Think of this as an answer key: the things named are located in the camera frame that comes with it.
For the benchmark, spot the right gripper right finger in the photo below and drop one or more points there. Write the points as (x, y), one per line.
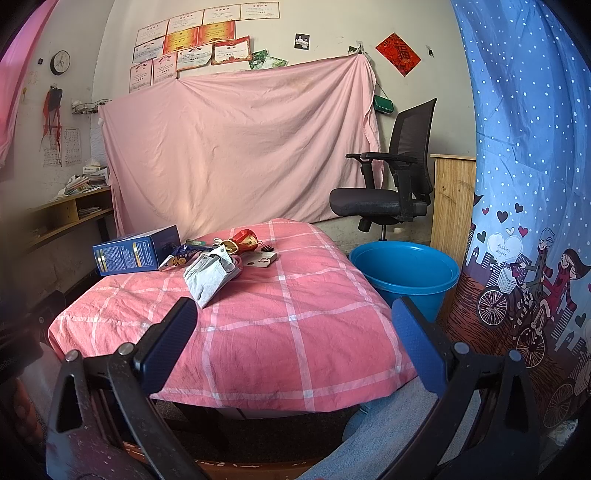
(484, 423)

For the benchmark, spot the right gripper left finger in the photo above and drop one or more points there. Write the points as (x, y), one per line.
(102, 423)

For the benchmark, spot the blue face mask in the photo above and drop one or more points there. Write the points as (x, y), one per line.
(209, 273)

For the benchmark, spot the blue polka dot curtain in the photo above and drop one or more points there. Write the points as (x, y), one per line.
(525, 280)

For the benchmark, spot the blue plastic bucket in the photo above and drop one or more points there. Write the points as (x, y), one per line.
(404, 269)

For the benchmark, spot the blue cardboard box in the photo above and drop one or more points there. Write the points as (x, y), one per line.
(142, 252)

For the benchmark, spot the blue foil wrapper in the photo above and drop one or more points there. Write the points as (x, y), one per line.
(182, 254)

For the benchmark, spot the pink plaid bed cover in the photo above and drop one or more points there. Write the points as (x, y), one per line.
(307, 333)

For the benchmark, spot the wooden shelf desk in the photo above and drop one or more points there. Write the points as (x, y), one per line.
(52, 220)

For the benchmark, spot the red gold snack wrapper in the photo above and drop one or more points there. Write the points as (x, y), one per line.
(243, 241)

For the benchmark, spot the wooden cabinet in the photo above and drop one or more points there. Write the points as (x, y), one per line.
(454, 189)

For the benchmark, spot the stack of papers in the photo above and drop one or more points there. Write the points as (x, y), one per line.
(94, 176)

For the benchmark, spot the black office chair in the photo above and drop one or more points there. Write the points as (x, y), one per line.
(398, 187)

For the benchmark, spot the pink hanging sheet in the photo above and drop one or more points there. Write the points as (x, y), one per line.
(208, 153)

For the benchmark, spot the green hanging pouch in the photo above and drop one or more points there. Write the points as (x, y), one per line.
(383, 105)

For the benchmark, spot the round wall clock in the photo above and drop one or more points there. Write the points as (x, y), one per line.
(60, 62)

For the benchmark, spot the certificates on wall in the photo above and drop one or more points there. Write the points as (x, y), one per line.
(197, 39)

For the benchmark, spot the red diamond wall sticker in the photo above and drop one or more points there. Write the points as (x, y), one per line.
(399, 54)

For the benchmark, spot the small wall photo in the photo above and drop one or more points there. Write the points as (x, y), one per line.
(302, 41)

